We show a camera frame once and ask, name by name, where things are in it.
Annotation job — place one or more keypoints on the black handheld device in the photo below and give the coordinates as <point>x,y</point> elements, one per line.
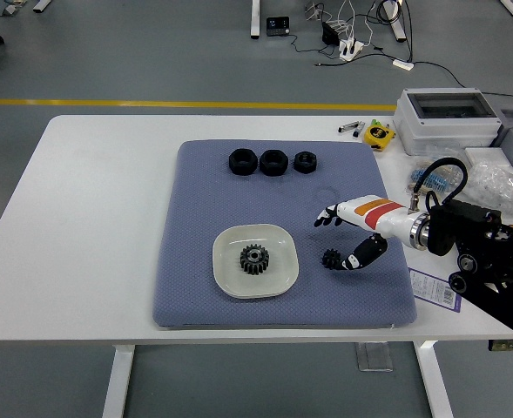
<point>278,26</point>

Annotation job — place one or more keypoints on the small black gear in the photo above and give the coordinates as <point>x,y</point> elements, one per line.
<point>329,258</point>

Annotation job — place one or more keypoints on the purple-edged label card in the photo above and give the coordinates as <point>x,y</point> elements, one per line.
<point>428,285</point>

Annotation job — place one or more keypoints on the white table leg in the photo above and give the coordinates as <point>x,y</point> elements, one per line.
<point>434,383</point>
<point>117,383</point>

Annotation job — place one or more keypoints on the blue-grey quilted mat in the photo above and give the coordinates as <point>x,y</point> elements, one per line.
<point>195,244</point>

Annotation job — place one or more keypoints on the white square plate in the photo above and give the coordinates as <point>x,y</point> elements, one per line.
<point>230,270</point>

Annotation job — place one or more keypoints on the black and white marker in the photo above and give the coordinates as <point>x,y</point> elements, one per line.
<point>359,129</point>
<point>346,128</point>

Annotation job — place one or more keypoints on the large black gear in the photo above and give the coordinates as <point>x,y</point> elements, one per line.
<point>254,260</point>

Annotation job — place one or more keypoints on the yellow tape measure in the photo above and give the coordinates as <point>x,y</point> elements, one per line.
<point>379,137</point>

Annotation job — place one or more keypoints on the clear plastic bracket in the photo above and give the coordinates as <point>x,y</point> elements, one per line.
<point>373,357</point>

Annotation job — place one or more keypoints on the grey electrical enclosure box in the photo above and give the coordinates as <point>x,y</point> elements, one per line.
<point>443,130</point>

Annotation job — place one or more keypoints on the white power strip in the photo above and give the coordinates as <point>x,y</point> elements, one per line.
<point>351,49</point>

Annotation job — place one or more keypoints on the white rectangular adapter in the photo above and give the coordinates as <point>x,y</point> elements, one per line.
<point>402,64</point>

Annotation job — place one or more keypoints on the black power adapter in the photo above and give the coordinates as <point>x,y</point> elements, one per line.
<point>330,34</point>

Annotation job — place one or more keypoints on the flat white block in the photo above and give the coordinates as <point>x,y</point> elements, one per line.
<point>484,156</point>

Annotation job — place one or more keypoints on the white desk leg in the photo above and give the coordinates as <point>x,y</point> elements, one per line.
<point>255,19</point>
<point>42,5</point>
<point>398,26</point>
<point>511,6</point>

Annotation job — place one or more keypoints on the large black hex nut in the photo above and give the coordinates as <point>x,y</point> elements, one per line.
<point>243,164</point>
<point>273,165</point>

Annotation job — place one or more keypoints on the small black hex nut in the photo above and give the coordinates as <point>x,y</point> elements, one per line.
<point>305,163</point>

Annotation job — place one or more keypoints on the dark panel under table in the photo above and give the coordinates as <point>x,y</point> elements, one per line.
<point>506,345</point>

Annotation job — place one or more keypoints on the clear bag of white parts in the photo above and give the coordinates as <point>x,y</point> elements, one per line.
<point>500,183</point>

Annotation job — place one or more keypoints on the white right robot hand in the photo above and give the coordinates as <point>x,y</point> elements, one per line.
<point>378,215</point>

